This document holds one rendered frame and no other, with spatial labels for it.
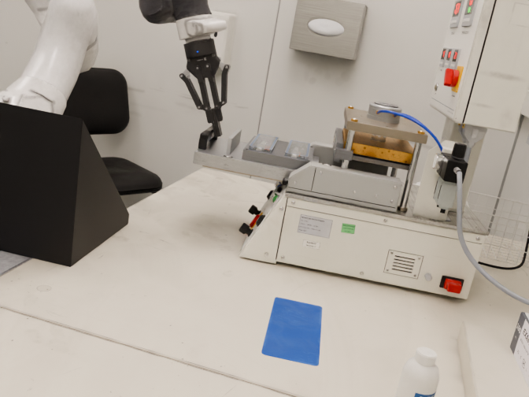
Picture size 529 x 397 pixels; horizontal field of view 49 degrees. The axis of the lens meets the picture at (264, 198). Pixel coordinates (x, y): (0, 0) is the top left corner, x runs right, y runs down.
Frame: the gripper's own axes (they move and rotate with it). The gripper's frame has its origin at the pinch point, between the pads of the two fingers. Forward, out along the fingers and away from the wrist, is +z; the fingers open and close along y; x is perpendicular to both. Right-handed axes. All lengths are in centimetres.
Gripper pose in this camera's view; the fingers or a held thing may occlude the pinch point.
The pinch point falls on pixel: (216, 122)
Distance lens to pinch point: 147.7
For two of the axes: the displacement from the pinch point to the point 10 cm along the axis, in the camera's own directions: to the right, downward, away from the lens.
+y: -9.8, 1.6, 1.3
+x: -0.9, 2.6, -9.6
